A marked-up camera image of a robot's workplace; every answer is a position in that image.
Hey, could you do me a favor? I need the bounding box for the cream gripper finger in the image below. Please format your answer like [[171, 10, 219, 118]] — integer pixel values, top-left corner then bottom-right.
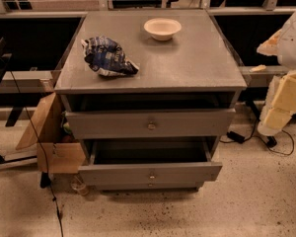
[[272, 76, 296, 114], [262, 108, 291, 130]]

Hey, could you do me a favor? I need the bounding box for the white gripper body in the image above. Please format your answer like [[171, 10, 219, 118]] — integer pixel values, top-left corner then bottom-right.
[[258, 70, 296, 136]]

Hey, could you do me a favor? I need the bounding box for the grey top drawer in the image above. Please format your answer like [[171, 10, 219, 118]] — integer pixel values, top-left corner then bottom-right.
[[66, 109, 235, 139]]

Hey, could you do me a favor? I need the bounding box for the grey drawer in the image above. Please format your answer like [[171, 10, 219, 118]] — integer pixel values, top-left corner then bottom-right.
[[95, 182, 204, 191], [66, 109, 235, 139], [79, 138, 222, 186]]

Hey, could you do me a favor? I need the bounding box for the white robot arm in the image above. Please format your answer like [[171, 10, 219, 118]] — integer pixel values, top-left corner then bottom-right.
[[257, 11, 296, 136]]

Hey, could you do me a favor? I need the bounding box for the grey drawer cabinet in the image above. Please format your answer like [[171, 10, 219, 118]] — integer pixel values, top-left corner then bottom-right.
[[53, 9, 248, 193]]

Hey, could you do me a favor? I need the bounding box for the grey middle drawer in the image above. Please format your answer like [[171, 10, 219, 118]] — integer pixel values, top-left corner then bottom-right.
[[79, 138, 222, 186]]

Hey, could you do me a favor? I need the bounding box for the grey bottom drawer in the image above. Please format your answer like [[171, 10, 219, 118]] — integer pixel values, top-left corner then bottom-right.
[[95, 182, 204, 191]]

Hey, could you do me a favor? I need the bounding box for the small yellow sponge piece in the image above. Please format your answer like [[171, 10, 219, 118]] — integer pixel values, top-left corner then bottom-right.
[[250, 64, 266, 73]]

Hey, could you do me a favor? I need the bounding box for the white bowl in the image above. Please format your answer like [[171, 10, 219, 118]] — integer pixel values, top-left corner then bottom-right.
[[144, 18, 182, 41]]

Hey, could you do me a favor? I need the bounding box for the crumpled blue chip bag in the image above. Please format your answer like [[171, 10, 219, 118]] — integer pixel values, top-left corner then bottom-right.
[[81, 36, 139, 77]]

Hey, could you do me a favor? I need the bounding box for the clear plastic cup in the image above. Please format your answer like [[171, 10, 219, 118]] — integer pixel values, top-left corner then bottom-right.
[[71, 176, 89, 196]]

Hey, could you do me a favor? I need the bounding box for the cardboard box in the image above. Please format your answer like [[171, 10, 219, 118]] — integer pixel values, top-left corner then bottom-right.
[[16, 93, 86, 174]]

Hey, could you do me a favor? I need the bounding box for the black power adapter cable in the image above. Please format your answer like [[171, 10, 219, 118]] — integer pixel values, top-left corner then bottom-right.
[[219, 117, 295, 157]]

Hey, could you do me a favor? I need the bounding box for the black floor cable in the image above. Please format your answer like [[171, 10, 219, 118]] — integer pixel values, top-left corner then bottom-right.
[[9, 70, 65, 237]]

